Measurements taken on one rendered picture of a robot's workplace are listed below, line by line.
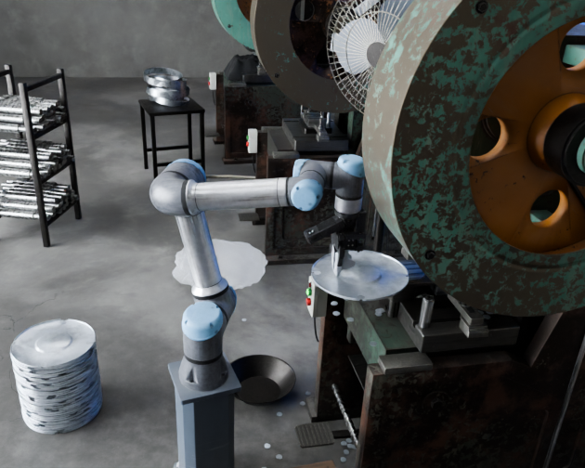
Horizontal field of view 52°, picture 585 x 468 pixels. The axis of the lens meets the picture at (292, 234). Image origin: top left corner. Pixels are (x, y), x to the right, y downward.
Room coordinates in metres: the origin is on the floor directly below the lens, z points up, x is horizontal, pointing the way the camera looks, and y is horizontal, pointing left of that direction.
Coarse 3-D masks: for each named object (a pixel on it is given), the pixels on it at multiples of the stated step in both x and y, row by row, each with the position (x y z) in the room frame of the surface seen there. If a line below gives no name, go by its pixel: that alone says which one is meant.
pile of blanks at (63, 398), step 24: (96, 360) 1.79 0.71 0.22; (24, 384) 1.65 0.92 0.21; (48, 384) 1.65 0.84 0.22; (72, 384) 1.67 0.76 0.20; (96, 384) 1.76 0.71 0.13; (24, 408) 1.67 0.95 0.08; (48, 408) 1.63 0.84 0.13; (72, 408) 1.66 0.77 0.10; (96, 408) 1.74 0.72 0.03; (48, 432) 1.63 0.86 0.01
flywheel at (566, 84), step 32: (544, 64) 1.21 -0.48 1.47; (512, 96) 1.20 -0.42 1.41; (544, 96) 1.22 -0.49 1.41; (576, 96) 1.22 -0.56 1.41; (512, 128) 1.20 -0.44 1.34; (544, 128) 1.18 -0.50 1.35; (576, 128) 1.12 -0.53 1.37; (480, 160) 1.20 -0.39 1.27; (512, 160) 1.21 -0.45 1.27; (544, 160) 1.18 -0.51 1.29; (576, 160) 1.11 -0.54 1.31; (480, 192) 1.20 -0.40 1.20; (512, 192) 1.21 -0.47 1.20; (512, 224) 1.22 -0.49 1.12; (544, 224) 1.25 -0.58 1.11; (576, 224) 1.25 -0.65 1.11
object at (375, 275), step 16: (352, 256) 1.66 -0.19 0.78; (368, 256) 1.66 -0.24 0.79; (384, 256) 1.67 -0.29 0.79; (352, 272) 1.55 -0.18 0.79; (368, 272) 1.56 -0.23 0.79; (384, 272) 1.57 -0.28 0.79; (400, 272) 1.57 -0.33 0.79; (320, 288) 1.47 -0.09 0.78; (336, 288) 1.47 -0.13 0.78; (352, 288) 1.48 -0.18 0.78; (368, 288) 1.48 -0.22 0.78; (384, 288) 1.48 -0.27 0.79; (400, 288) 1.48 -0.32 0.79
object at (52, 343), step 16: (48, 320) 1.90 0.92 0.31; (32, 336) 1.81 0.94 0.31; (48, 336) 1.80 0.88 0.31; (64, 336) 1.81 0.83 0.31; (80, 336) 1.82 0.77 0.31; (16, 352) 1.71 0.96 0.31; (32, 352) 1.71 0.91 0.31; (48, 352) 1.72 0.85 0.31; (64, 352) 1.72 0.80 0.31; (80, 352) 1.73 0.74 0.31
